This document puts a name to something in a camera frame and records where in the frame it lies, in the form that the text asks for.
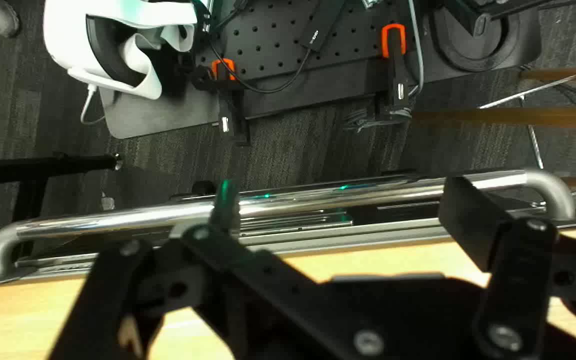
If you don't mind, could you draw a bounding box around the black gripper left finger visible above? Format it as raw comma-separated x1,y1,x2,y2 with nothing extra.
45,178,324,360

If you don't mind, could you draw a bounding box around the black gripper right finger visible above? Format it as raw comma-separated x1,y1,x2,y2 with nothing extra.
435,174,576,360

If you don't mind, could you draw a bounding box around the black tripod pole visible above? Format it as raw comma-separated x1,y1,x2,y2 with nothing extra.
0,152,123,190

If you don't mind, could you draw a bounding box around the grey floor mat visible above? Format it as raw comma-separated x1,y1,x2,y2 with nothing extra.
96,84,235,140

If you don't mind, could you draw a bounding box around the thin silver metal rod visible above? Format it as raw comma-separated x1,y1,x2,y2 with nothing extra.
478,72,576,173

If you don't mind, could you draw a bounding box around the black round base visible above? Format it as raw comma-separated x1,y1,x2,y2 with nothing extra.
427,0,544,75

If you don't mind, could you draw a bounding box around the white VR headset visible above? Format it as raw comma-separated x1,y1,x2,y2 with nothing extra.
42,0,200,102

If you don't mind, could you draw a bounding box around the black perforated breadboard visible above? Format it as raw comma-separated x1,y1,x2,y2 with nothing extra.
194,0,435,123

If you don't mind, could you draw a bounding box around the chrome cart handle bar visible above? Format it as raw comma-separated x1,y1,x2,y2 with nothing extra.
0,168,576,282

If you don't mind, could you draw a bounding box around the thin white cable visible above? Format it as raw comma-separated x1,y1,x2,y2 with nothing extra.
77,82,107,129

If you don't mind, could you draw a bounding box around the orange clamp handle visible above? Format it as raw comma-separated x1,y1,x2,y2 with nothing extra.
207,56,238,84
378,23,409,61

